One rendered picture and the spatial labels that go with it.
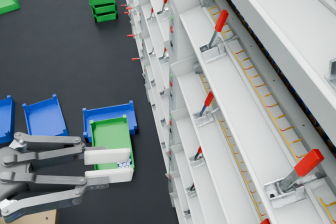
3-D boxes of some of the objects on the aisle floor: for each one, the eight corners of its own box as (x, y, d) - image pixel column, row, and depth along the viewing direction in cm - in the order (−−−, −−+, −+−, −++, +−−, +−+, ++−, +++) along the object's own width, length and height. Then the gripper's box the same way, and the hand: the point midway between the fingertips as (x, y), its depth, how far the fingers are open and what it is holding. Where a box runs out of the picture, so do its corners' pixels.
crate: (135, 171, 155) (134, 167, 148) (97, 178, 152) (94, 175, 145) (127, 119, 168) (126, 114, 160) (91, 125, 165) (89, 120, 158)
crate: (86, 143, 167) (83, 135, 161) (85, 116, 180) (82, 108, 174) (138, 134, 171) (137, 125, 165) (133, 108, 184) (132, 100, 178)
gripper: (-25, 145, 47) (122, 137, 54) (-53, 250, 36) (134, 224, 43) (-38, 115, 42) (127, 110, 49) (-76, 227, 31) (141, 201, 38)
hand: (108, 166), depth 45 cm, fingers open, 3 cm apart
